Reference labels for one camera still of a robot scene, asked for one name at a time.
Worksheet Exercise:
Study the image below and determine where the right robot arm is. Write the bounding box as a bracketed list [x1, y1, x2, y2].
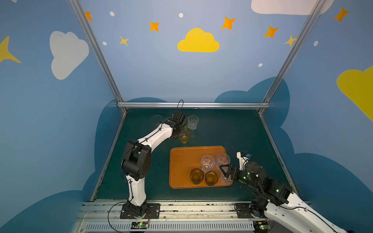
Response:
[220, 161, 346, 233]

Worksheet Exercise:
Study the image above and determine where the left controller board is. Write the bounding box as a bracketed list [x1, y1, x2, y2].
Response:
[131, 222, 149, 230]

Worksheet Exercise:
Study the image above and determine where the tall clear bluish glass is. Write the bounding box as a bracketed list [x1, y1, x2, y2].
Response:
[151, 115, 164, 127]

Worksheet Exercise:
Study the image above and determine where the right controller board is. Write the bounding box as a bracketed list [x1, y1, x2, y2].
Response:
[253, 221, 271, 233]

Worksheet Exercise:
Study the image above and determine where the aluminium rear frame bar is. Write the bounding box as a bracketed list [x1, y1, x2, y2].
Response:
[117, 102, 270, 109]

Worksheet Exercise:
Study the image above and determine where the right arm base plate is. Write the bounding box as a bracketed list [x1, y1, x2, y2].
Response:
[234, 203, 264, 218]

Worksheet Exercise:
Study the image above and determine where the controller board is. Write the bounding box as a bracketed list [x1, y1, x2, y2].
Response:
[131, 222, 149, 230]
[253, 221, 271, 233]

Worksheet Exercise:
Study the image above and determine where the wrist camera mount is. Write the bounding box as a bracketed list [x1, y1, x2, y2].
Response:
[171, 110, 186, 125]
[236, 151, 252, 170]

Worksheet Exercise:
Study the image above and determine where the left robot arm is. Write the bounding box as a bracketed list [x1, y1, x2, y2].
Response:
[120, 116, 185, 215]

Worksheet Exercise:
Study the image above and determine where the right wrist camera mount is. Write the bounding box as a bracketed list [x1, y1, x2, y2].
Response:
[236, 151, 252, 170]

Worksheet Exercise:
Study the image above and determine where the orange plastic tray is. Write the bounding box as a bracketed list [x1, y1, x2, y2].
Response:
[169, 146, 226, 189]

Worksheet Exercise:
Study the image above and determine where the aluminium right frame post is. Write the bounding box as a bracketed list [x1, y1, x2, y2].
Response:
[258, 0, 326, 116]

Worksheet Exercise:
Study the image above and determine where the front aluminium rail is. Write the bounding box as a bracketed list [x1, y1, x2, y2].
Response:
[69, 200, 312, 233]

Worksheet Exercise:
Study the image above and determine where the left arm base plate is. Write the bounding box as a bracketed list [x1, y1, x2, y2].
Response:
[120, 203, 161, 219]

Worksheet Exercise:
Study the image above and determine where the dark olive textured cup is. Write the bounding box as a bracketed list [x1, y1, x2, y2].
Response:
[190, 168, 205, 185]

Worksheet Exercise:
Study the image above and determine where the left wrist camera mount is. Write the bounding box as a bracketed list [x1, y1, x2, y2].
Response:
[171, 110, 186, 125]

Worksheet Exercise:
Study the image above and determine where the aluminium left frame post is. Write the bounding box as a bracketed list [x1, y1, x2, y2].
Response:
[69, 0, 123, 104]

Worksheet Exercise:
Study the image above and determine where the clear faceted glass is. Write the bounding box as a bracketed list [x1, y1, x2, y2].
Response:
[220, 174, 233, 185]
[201, 155, 216, 173]
[216, 153, 231, 169]
[187, 115, 199, 131]

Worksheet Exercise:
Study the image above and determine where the aluminium frame post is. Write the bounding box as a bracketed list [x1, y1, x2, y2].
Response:
[69, 0, 123, 104]
[258, 0, 326, 116]

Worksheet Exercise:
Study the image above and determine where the short yellow glass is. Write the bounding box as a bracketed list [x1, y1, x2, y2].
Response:
[179, 131, 191, 144]

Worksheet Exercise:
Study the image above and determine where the clear faceted glass back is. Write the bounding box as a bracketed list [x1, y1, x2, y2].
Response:
[187, 115, 199, 131]

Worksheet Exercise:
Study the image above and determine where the small olive textured cup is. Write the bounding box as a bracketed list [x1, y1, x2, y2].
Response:
[205, 171, 219, 186]

